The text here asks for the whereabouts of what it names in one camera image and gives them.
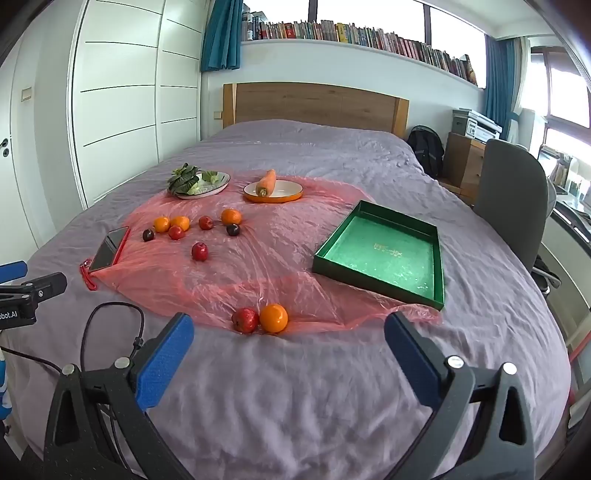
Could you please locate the white printer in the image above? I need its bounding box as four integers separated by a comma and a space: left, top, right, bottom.
465, 115, 503, 139

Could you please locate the smartphone in red case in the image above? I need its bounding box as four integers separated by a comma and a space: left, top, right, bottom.
88, 226, 131, 273

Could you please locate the black backpack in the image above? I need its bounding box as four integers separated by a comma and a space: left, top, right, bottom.
406, 124, 445, 178

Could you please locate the long teal curtain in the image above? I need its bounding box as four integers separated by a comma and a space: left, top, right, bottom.
482, 37, 522, 130

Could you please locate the orange rimmed plate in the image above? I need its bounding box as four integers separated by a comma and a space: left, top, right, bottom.
243, 180, 304, 204

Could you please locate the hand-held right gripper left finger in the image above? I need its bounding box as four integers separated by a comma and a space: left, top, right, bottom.
44, 312, 195, 480

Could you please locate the grey storage box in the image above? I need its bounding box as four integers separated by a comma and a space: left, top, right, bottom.
451, 108, 472, 137

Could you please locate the carrot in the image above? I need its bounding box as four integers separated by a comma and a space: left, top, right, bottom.
257, 169, 277, 198

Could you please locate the pink plastic sheet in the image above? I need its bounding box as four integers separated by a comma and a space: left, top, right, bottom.
90, 175, 441, 335

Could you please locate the grey office chair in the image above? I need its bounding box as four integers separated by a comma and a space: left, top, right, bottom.
472, 138, 561, 296

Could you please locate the patterned silver plate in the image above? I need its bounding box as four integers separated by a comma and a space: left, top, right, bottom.
167, 172, 230, 200

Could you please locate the black cable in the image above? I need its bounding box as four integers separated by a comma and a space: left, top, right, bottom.
0, 302, 144, 374

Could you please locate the short teal curtain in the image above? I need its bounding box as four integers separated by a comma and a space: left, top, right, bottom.
199, 0, 245, 72

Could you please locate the row of books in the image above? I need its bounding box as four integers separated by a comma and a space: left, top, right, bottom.
241, 13, 478, 86

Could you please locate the cluttered desk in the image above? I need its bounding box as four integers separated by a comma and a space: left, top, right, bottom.
538, 138, 591, 278

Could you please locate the wooden dresser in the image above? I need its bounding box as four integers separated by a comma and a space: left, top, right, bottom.
443, 132, 488, 199

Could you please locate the white door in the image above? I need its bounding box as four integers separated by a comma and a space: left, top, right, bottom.
0, 41, 41, 259

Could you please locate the green tray box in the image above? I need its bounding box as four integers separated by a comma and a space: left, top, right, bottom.
312, 200, 445, 311

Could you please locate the white wardrobe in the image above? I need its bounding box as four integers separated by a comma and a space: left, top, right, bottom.
69, 0, 208, 208

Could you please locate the bok choy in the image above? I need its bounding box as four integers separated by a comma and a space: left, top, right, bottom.
167, 162, 220, 193

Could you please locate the window with dark frame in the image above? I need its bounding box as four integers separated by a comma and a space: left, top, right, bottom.
526, 44, 591, 153

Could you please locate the wide window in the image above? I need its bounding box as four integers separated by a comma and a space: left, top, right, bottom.
245, 0, 485, 47

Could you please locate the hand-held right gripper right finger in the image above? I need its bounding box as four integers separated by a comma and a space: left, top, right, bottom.
384, 311, 536, 480

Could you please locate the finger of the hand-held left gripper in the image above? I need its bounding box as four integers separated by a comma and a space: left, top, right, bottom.
0, 272, 68, 303
0, 261, 28, 282

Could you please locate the wooden headboard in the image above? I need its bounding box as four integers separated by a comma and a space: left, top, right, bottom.
222, 83, 410, 139

